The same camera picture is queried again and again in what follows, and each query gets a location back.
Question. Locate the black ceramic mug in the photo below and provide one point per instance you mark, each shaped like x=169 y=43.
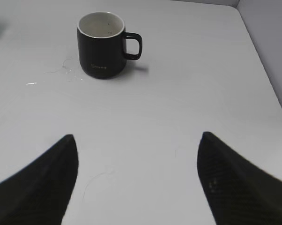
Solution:
x=101 y=38

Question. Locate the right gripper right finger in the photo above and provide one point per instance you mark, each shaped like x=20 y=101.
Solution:
x=237 y=191

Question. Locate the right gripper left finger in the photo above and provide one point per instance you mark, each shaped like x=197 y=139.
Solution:
x=39 y=194

